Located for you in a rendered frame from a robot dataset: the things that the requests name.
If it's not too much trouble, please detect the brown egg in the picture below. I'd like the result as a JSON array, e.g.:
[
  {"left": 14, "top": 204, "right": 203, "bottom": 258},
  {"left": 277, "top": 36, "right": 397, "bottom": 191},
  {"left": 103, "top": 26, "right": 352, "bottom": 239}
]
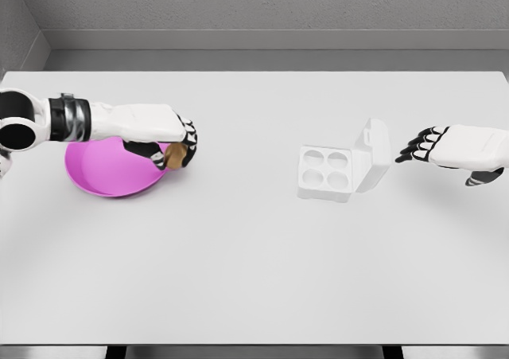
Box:
[{"left": 165, "top": 142, "right": 188, "bottom": 170}]

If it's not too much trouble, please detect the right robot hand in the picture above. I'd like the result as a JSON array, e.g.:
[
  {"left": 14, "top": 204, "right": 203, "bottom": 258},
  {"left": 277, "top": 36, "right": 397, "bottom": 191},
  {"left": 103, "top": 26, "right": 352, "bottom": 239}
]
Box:
[{"left": 394, "top": 124, "right": 509, "bottom": 187}]

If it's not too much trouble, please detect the white egg box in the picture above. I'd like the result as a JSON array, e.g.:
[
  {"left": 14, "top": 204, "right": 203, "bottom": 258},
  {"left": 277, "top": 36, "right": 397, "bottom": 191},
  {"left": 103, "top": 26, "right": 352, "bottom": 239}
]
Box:
[{"left": 296, "top": 116, "right": 393, "bottom": 205}]

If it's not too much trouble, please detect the pink plate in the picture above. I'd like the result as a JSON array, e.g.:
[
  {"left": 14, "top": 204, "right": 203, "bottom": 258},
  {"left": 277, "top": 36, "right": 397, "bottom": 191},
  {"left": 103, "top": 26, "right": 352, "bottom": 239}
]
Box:
[{"left": 64, "top": 135, "right": 174, "bottom": 199}]

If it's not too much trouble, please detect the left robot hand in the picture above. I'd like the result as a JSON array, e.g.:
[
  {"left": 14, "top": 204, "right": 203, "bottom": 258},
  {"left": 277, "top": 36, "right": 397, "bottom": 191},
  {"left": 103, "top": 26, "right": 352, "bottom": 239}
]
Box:
[{"left": 117, "top": 103, "right": 200, "bottom": 172}]

